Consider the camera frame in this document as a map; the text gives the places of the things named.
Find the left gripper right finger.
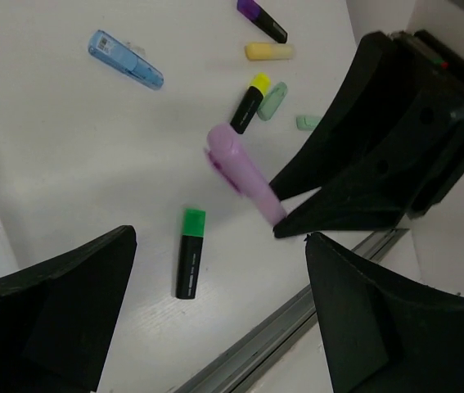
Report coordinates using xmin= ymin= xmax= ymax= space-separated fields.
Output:
xmin=305 ymin=233 xmax=464 ymax=392

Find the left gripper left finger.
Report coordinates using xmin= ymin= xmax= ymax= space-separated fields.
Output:
xmin=0 ymin=225 xmax=137 ymax=392

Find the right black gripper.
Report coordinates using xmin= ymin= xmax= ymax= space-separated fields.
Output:
xmin=270 ymin=29 xmax=464 ymax=238

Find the pink pastel highlighter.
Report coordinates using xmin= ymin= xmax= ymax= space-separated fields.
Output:
xmin=205 ymin=124 xmax=286 ymax=227

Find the mint L-point highlighter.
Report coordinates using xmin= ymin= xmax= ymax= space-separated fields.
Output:
xmin=295 ymin=115 xmax=322 ymax=132

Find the small mint green highlighter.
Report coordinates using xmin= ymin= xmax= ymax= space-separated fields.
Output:
xmin=257 ymin=82 xmax=288 ymax=121

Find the yellow cap black highlighter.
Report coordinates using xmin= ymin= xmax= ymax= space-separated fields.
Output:
xmin=230 ymin=73 xmax=271 ymax=134

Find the yellow pastel highlighter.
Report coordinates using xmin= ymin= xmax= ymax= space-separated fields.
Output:
xmin=245 ymin=43 xmax=295 ymax=61

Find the green cap black highlighter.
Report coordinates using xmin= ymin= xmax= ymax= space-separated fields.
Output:
xmin=175 ymin=208 xmax=206 ymax=300

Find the purple cap black highlighter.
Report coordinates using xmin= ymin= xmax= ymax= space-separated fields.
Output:
xmin=237 ymin=0 xmax=288 ymax=43

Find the aluminium frame rail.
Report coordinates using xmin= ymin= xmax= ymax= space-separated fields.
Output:
xmin=169 ymin=227 xmax=412 ymax=393

